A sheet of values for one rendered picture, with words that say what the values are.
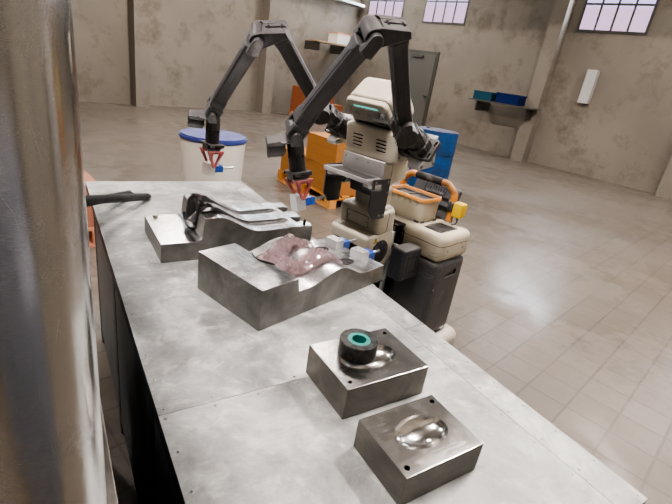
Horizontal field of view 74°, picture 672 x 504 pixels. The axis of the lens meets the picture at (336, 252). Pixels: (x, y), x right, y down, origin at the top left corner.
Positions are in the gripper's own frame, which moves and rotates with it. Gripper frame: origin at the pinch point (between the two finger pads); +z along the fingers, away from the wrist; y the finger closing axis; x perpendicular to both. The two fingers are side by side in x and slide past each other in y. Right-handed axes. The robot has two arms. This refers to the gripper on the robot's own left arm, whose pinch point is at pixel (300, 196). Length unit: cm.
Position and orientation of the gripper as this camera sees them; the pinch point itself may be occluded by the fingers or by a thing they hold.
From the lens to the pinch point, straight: 158.1
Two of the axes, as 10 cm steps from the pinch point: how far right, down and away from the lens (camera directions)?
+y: 5.1, 2.6, -8.2
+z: 0.6, 9.4, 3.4
